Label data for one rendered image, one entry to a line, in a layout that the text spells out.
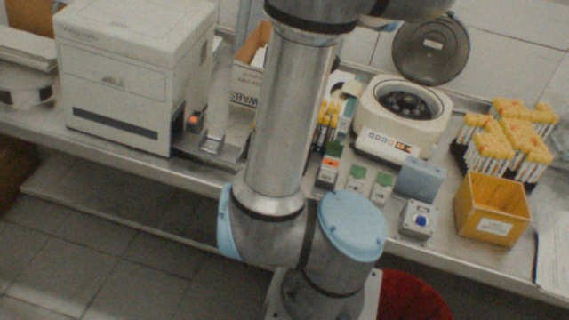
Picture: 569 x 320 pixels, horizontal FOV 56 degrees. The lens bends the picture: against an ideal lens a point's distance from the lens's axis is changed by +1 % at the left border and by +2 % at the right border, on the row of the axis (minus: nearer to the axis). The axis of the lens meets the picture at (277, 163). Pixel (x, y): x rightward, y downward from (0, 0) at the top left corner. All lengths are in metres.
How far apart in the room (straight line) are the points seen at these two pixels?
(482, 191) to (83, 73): 1.00
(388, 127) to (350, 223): 0.66
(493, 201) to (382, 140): 0.31
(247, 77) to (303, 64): 0.82
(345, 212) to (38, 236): 1.72
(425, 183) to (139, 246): 1.32
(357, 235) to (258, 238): 0.15
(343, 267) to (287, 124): 0.26
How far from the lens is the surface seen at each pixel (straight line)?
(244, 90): 1.48
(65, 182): 2.16
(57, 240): 2.33
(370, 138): 1.44
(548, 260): 1.38
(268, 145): 0.71
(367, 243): 0.80
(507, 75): 1.77
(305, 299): 0.91
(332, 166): 1.26
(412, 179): 1.32
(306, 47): 0.64
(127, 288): 2.14
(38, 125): 1.44
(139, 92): 1.24
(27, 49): 1.68
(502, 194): 1.42
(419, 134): 1.43
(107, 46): 1.22
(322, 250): 0.81
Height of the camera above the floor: 1.74
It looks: 40 degrees down
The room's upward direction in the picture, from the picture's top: 12 degrees clockwise
